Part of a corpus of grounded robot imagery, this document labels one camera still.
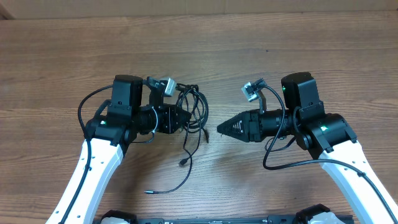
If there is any black USB cable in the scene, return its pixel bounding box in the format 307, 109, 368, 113
144, 124, 203, 195
175, 83, 210, 167

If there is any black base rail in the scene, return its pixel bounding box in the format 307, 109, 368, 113
99, 203, 355, 224

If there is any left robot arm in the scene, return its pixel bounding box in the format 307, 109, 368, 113
47, 75, 192, 223

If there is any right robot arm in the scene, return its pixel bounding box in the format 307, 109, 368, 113
217, 72, 397, 223

